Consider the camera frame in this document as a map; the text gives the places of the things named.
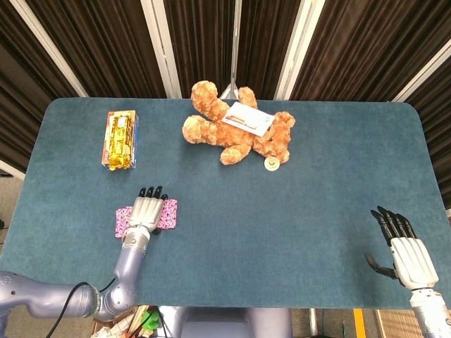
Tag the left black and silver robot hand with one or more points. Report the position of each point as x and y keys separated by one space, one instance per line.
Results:
x=147 y=213

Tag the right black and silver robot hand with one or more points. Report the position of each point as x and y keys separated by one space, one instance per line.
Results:
x=414 y=262

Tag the pink patterned pouch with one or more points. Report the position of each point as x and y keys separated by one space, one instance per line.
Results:
x=169 y=214

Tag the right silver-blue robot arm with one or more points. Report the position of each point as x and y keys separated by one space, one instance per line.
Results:
x=431 y=313

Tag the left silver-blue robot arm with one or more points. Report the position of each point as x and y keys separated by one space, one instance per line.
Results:
x=128 y=267

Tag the woven beige floor mat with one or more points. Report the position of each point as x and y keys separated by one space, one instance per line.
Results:
x=394 y=324

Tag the gold foil snack packet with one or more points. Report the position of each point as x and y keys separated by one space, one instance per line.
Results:
x=120 y=141

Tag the open snack box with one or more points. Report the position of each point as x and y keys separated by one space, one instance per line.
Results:
x=104 y=141

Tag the green plastic object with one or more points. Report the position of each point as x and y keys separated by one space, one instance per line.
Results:
x=151 y=319

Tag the brown plush teddy bear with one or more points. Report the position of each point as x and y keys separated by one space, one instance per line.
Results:
x=229 y=135

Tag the blue felt table cover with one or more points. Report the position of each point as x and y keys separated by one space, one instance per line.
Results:
x=264 y=229

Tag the round beige hang tag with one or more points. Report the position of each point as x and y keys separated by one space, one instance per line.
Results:
x=271 y=163

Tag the grey-blue robot torso base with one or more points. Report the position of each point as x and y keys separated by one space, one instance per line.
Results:
x=229 y=322

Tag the white paper tag on bear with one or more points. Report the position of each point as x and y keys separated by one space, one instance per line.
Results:
x=248 y=119

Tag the dark brown curtain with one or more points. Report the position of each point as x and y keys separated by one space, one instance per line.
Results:
x=105 y=42

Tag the silver aluminium frame post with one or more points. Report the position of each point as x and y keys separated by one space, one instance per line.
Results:
x=423 y=74
x=162 y=49
x=49 y=49
x=297 y=49

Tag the thin silver post with foot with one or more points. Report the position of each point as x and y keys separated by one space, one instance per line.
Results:
x=235 y=45

